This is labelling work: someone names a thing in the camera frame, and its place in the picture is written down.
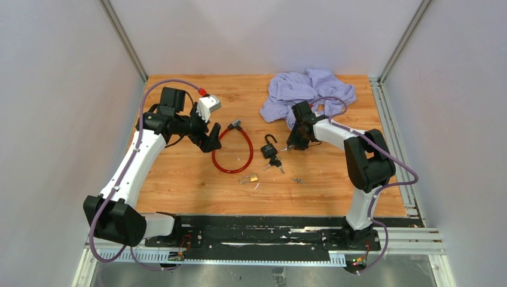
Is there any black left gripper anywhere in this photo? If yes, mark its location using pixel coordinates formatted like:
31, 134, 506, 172
175, 103, 222, 152

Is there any red cable lock black body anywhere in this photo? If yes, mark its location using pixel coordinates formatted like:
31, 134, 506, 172
211, 120, 254, 174

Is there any black padlock body with shackle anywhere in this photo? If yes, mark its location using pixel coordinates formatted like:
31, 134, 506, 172
260, 134, 278, 160

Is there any small brass padlock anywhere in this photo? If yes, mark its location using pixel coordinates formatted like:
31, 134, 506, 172
238, 173, 258, 184

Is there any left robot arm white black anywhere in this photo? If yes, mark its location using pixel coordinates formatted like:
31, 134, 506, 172
83, 87, 221, 247

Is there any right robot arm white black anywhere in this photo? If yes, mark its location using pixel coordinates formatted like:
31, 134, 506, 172
286, 102, 396, 249

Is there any crumpled lavender cloth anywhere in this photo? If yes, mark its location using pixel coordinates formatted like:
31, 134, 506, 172
259, 68, 357, 129

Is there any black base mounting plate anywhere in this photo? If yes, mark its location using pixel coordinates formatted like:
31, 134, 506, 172
144, 214, 401, 262

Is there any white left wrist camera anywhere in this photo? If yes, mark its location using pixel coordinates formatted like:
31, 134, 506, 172
196, 94, 221, 123

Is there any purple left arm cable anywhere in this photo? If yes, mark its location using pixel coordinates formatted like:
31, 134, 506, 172
88, 79, 203, 272

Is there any slotted white cable duct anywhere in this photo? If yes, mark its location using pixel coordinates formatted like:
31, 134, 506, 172
97, 248, 347, 267

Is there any aluminium frame post right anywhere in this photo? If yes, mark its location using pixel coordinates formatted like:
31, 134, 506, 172
377, 0, 433, 85

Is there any aluminium frame post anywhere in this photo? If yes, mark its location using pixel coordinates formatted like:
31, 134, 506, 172
98, 0, 148, 83
377, 0, 433, 85

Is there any aluminium frame post left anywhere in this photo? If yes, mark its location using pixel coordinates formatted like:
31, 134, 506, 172
98, 0, 148, 83

